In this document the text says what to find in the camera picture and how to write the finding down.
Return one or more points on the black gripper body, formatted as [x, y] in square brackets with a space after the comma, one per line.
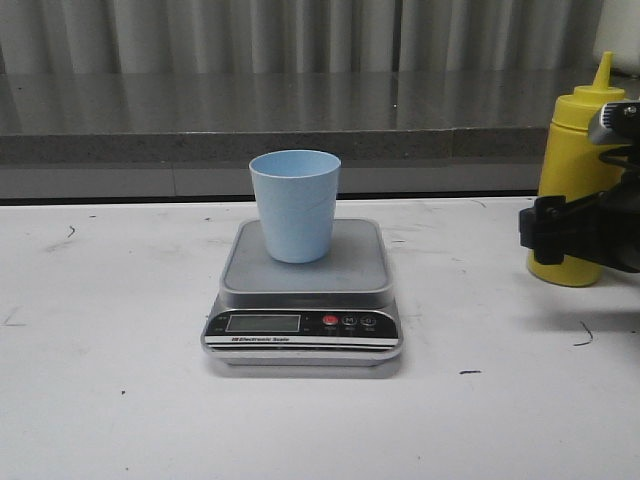
[600, 226]

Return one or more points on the yellow squeeze bottle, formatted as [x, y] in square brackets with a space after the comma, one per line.
[571, 166]

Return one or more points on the light blue plastic cup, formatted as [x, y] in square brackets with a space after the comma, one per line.
[296, 192]

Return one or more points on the silver electronic kitchen scale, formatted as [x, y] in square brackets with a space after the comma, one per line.
[332, 318]

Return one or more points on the white container on counter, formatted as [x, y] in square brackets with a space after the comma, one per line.
[618, 32]

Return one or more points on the stainless steel back counter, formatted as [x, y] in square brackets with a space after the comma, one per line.
[181, 137]

